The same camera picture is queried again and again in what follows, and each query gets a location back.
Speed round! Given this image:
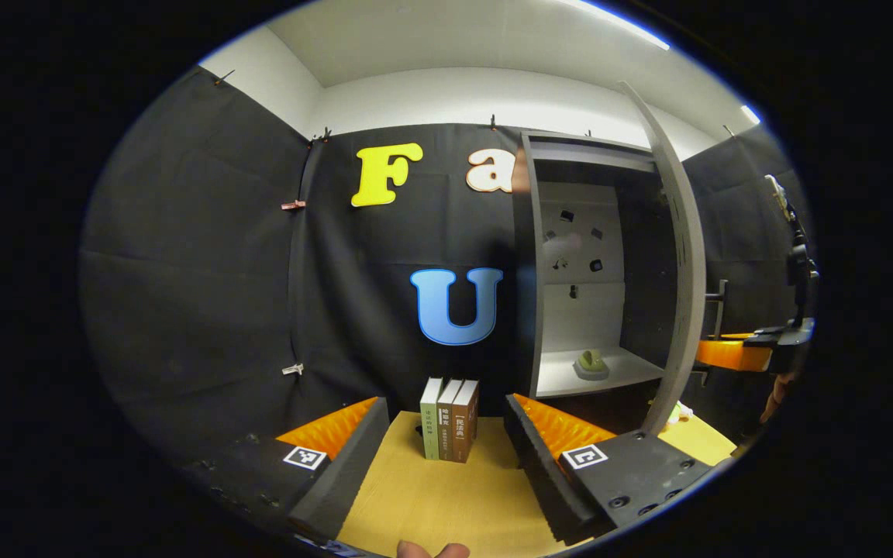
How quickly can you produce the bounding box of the dark brown book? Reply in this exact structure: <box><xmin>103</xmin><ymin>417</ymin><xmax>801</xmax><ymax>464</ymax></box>
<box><xmin>436</xmin><ymin>379</ymin><xmax>464</xmax><ymax>463</ymax></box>

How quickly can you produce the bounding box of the green book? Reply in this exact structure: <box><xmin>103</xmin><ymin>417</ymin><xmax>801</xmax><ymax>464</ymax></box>
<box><xmin>419</xmin><ymin>377</ymin><xmax>446</xmax><ymax>460</ymax></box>

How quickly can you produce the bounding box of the beige cabinet door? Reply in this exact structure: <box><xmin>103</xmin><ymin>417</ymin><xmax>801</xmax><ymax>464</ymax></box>
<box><xmin>619</xmin><ymin>81</ymin><xmax>728</xmax><ymax>439</ymax></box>

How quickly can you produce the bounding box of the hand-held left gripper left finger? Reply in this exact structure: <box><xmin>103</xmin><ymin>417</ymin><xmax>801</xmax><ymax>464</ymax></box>
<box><xmin>183</xmin><ymin>395</ymin><xmax>391</xmax><ymax>543</ymax></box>

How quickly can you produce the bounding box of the black metal stand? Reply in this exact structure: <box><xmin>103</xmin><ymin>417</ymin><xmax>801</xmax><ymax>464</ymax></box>
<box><xmin>763</xmin><ymin>174</ymin><xmax>819</xmax><ymax>322</ymax></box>

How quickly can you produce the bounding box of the orange brown book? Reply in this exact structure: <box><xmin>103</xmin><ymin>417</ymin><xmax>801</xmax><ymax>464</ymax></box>
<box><xmin>450</xmin><ymin>380</ymin><xmax>481</xmax><ymax>464</ymax></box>

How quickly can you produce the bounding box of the grey cabinet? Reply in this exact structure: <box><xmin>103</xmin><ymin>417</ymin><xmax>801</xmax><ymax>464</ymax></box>
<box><xmin>512</xmin><ymin>128</ymin><xmax>672</xmax><ymax>443</ymax></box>

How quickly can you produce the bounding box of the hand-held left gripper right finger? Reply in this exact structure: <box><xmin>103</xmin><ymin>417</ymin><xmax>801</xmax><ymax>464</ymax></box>
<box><xmin>504</xmin><ymin>392</ymin><xmax>715</xmax><ymax>546</ymax></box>

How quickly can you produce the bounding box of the black backdrop cloth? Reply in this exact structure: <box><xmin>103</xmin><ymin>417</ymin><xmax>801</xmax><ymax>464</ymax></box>
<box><xmin>78</xmin><ymin>66</ymin><xmax>819</xmax><ymax>474</ymax></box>

